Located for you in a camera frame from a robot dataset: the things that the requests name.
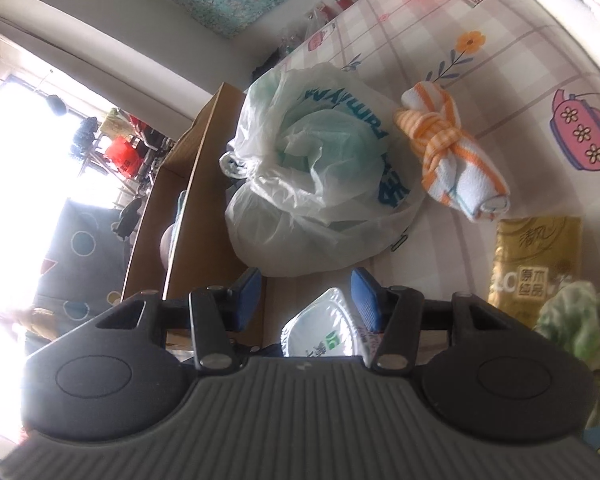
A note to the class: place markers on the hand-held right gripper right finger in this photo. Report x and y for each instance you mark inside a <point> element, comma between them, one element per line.
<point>362,295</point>

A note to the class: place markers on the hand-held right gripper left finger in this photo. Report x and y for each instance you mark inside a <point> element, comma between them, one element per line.
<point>247,287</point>

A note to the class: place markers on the white yogurt cup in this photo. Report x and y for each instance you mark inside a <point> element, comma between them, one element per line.
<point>320,325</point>

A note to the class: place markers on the brown cardboard box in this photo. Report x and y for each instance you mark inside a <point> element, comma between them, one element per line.
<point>200,185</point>

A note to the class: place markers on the white plastic bag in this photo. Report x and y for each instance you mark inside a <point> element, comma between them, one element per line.
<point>305,185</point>

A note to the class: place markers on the dark printed cloth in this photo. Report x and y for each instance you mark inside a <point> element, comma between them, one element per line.
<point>90,260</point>

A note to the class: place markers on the orange striped knotted towel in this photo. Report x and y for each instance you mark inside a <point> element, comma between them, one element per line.
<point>445,150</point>

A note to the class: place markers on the gold tissue packet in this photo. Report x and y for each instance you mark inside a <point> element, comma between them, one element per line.
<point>535,260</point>

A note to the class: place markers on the green floral crumpled cloth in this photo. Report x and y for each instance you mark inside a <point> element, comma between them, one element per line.
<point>575,320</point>

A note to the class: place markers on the checkered printed bedsheet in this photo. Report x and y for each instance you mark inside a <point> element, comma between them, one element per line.
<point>530,85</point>

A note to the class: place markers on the clear plastic bag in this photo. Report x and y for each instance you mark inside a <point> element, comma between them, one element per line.
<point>312,25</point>

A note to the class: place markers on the red thermos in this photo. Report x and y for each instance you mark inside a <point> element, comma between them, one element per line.
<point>342,0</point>

